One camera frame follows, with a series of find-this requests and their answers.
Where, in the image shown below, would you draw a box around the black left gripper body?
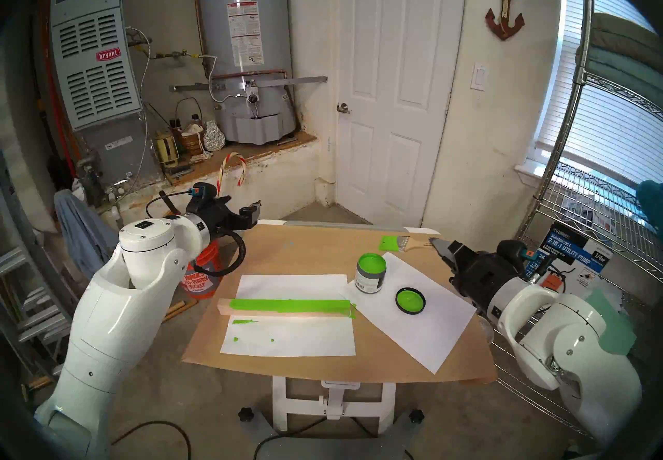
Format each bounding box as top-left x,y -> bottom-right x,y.
202,196 -> 242,247

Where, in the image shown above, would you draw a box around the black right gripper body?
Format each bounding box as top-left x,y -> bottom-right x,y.
450,244 -> 525,317

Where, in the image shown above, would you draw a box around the wooden handled paintbrush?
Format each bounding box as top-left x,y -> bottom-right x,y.
378,235 -> 433,252

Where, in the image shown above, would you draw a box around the black lid with green paint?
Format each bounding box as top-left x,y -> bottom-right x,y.
395,287 -> 426,315

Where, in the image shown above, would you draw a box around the grey can of green paint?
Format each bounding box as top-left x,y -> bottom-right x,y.
355,253 -> 387,295

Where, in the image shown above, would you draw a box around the striped candy cane decoration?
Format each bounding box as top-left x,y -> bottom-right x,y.
217,153 -> 247,195

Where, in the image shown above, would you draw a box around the wooden ledge board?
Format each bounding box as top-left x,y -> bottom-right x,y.
163,132 -> 318,186

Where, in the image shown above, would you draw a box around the brown cardboard sheet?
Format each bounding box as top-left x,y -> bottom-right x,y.
181,223 -> 498,386

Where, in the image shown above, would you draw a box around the foil wrapped object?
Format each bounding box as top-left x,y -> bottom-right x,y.
203,121 -> 226,152

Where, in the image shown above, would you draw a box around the orange plastic bucket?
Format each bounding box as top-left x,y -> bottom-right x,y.
180,241 -> 224,300

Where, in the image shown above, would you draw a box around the yellow lantern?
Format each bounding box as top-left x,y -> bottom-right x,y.
154,131 -> 180,167

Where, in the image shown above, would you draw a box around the white paper sheet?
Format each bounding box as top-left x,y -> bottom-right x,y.
220,274 -> 356,358
339,252 -> 477,374

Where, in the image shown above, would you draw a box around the utility pump box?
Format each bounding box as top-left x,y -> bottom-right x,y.
523,221 -> 613,299

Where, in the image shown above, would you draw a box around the white panel door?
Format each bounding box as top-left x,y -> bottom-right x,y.
337,0 -> 467,229

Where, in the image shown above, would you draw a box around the wooden stick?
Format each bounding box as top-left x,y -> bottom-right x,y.
162,299 -> 198,324

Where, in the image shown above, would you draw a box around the light wood plank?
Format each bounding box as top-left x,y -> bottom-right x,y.
217,298 -> 357,319

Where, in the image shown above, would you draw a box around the copper pipe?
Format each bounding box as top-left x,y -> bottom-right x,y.
211,69 -> 301,130

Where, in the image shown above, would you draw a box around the blue cloth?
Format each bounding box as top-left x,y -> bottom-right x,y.
54,188 -> 120,278

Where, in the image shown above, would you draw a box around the green paper sheet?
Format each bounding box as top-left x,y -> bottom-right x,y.
585,288 -> 637,356

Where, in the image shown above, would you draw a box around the gas pipe with yellow valve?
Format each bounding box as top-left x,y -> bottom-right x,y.
132,49 -> 218,63

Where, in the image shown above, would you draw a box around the white folding table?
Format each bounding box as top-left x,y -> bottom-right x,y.
238,219 -> 441,460

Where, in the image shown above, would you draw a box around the grey bryant furnace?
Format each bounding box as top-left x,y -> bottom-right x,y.
49,0 -> 161,190

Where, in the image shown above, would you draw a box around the grey water heater tank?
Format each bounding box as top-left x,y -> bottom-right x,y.
197,0 -> 298,146

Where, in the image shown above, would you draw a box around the teal cloth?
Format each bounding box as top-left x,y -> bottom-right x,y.
636,180 -> 663,231

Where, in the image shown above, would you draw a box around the white window blinds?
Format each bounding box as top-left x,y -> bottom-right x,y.
534,0 -> 663,187

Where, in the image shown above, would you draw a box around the grey metal ladder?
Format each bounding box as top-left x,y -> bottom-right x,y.
0,153 -> 78,387

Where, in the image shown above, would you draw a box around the folded green cushion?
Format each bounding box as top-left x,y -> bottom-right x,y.
575,12 -> 663,110

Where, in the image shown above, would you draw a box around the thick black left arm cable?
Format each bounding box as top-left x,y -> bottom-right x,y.
194,228 -> 247,278

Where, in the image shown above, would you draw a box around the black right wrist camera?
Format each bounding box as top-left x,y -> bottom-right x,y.
496,240 -> 539,264

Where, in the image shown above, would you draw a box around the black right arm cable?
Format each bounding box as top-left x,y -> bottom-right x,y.
528,256 -> 568,288

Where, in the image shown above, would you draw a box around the black handled tool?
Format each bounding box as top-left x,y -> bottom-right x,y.
158,190 -> 182,217

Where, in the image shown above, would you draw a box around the wicker basket with handle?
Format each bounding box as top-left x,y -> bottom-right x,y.
174,97 -> 208,156

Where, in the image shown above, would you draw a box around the corrugated metal flex hose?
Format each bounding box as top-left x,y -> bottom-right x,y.
199,55 -> 244,102

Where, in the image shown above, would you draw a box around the chrome wire shelf rack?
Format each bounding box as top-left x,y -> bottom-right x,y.
487,0 -> 663,439

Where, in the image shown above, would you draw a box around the black floor cable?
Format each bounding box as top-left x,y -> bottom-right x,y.
111,420 -> 192,460
254,415 -> 332,460

